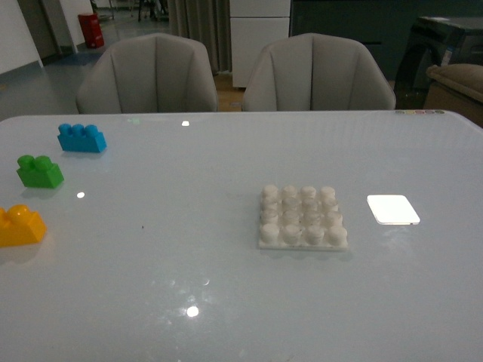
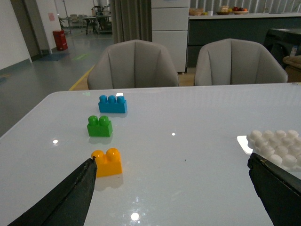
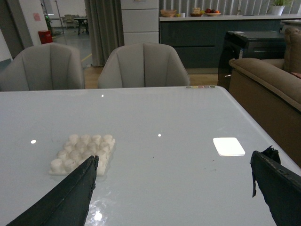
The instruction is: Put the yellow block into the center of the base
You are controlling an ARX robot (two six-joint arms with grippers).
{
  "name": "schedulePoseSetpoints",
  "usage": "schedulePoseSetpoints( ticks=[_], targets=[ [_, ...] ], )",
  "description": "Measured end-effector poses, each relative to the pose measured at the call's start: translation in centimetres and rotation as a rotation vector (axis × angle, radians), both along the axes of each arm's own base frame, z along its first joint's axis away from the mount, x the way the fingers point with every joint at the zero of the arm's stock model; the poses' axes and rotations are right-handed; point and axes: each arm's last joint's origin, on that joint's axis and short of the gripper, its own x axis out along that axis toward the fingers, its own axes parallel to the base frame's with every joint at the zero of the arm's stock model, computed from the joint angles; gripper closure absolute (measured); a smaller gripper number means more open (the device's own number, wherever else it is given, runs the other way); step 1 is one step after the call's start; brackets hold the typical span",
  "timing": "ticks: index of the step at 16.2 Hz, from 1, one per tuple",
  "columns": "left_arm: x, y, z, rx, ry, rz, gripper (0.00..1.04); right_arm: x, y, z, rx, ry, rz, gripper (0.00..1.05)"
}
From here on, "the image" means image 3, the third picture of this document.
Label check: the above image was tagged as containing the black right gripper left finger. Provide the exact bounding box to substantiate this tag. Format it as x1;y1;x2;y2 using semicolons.
8;156;99;226

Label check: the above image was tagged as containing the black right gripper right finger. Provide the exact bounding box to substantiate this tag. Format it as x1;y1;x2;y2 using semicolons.
250;146;301;226

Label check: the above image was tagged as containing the brown sofa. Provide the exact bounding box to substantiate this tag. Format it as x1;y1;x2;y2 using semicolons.
229;27;301;165

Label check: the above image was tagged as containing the coloured dot sticker strip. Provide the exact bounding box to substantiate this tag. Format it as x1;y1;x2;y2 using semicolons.
186;85;216;89

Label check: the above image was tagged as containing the grey armchair left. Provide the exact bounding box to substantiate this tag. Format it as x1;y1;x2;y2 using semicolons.
0;42;85;91

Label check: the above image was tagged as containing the grey armchair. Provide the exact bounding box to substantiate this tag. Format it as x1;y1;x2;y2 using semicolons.
0;42;85;91
98;42;190;89

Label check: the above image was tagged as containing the black appliance box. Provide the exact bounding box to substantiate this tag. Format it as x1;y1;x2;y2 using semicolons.
217;31;286;89

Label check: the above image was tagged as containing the grey armchair centre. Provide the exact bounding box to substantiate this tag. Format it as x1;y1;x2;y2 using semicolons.
98;42;190;89

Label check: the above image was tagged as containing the red box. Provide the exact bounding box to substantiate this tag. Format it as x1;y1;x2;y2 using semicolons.
38;30;53;44

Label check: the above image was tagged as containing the dark kitchen counter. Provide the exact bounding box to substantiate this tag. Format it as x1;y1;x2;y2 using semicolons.
159;14;301;68

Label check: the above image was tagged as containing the white potted plant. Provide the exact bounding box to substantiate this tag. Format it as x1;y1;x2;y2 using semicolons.
269;0;293;16

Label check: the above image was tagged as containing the fruit plate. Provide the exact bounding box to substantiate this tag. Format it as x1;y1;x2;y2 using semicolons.
205;8;221;16

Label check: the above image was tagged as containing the grey curtain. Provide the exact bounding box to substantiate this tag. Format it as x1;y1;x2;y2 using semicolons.
85;0;124;67

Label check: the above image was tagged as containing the white drawer cabinet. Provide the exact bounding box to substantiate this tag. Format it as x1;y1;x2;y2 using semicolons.
121;0;159;45

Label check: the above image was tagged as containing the wooden bowl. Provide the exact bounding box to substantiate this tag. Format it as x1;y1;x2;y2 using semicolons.
160;9;177;17

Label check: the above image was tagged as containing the white studded base plate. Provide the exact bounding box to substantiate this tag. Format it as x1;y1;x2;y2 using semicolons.
48;134;116;176

